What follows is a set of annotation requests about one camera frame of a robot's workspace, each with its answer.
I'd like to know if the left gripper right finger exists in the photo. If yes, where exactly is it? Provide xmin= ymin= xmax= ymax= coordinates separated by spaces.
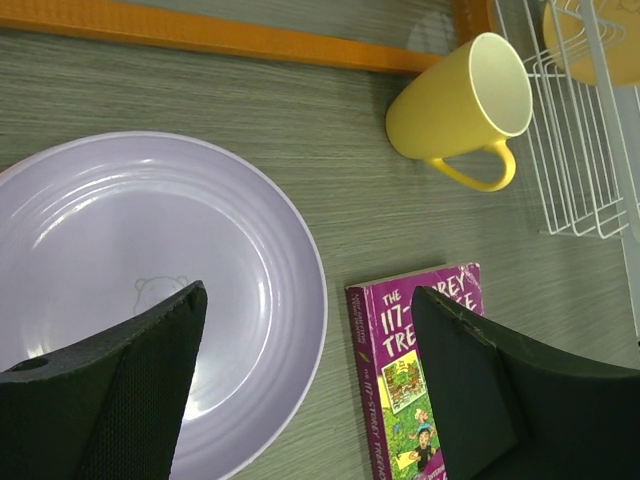
xmin=411 ymin=287 xmax=639 ymax=479

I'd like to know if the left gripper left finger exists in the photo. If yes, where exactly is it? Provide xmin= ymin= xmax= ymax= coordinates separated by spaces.
xmin=1 ymin=281 xmax=208 ymax=479

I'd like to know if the purple plate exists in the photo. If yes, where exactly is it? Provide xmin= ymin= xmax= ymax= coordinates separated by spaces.
xmin=1 ymin=132 xmax=328 ymax=479

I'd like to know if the white wire dish rack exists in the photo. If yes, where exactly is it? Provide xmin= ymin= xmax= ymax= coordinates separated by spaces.
xmin=484 ymin=1 xmax=639 ymax=313

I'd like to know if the yellow plate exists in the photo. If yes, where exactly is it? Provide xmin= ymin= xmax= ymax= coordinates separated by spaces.
xmin=542 ymin=0 xmax=640 ymax=88

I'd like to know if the orange wooden shelf rack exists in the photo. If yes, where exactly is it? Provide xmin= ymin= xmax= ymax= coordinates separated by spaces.
xmin=0 ymin=0 xmax=499 ymax=76

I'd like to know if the purple treehouse book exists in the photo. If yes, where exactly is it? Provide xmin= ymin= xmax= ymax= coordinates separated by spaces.
xmin=346 ymin=262 xmax=484 ymax=480

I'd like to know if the yellow mug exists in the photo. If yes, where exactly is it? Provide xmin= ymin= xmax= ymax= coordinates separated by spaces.
xmin=385 ymin=32 xmax=533 ymax=192

